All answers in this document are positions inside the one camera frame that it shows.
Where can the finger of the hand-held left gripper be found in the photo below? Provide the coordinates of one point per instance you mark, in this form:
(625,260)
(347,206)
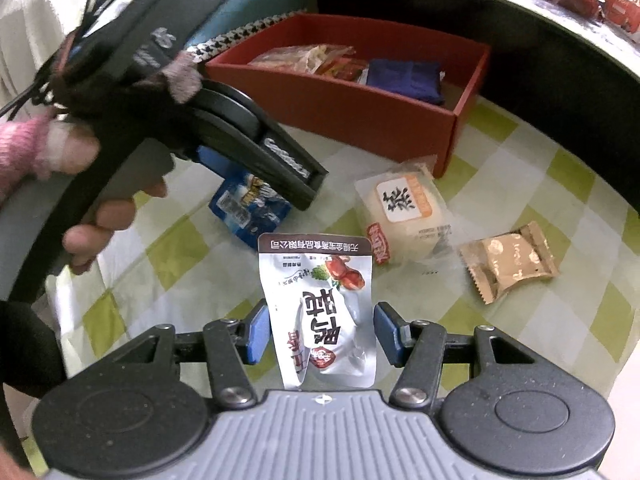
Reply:
(212,160)
(285,160)

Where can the person's left hand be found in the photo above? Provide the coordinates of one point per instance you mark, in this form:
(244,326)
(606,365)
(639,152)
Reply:
(70,150)

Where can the red cardboard box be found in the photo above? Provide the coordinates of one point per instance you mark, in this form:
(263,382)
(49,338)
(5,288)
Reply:
(350,120)

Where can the wrapped bread orange label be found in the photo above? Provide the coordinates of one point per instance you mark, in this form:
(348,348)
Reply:
(400,210)

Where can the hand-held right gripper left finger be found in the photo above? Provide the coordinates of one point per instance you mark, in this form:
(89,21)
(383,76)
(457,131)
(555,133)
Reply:
(257,334)

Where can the green checked tablecloth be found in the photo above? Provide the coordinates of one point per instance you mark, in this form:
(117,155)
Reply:
(525,170)

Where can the gold cookie packet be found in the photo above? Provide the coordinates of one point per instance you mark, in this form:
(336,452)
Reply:
(510,260)

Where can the silver white snack packet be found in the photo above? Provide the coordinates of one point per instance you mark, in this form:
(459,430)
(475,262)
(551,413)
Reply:
(320,310)

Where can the white blanket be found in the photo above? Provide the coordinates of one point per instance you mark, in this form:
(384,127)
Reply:
(30,20)

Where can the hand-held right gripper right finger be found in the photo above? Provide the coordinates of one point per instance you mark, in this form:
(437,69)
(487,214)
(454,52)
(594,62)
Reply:
(387,334)

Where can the dark blue snack packet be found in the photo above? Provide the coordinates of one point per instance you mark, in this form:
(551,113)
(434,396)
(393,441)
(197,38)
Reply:
(400,80)

